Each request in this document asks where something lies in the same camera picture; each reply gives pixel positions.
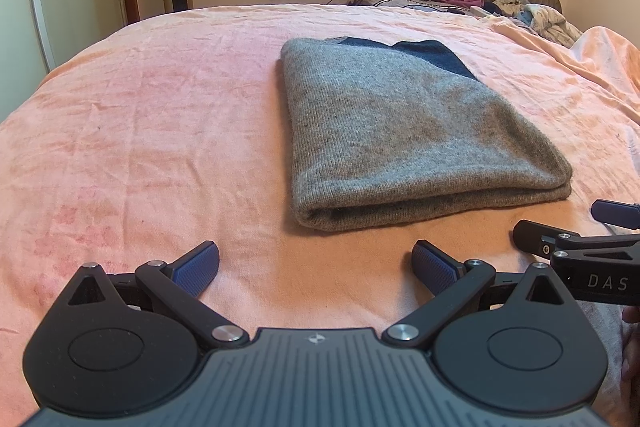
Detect pile of patterned clothes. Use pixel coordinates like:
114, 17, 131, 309
470, 0, 583, 48

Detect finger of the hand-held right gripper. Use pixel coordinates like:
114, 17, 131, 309
591, 199, 640, 230
513, 219, 585, 258

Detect grey sweater with navy sleeves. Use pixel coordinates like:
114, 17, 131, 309
280, 36, 573, 233

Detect pink bed blanket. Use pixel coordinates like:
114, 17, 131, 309
0, 3, 640, 427

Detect person's right hand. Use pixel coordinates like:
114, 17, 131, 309
621, 305, 640, 383

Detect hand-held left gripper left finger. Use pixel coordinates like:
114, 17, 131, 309
65, 241, 251, 349

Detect pile of clothes and pillow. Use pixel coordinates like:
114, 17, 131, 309
347, 0, 473, 15

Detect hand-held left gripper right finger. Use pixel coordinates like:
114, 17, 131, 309
381, 241, 568, 349

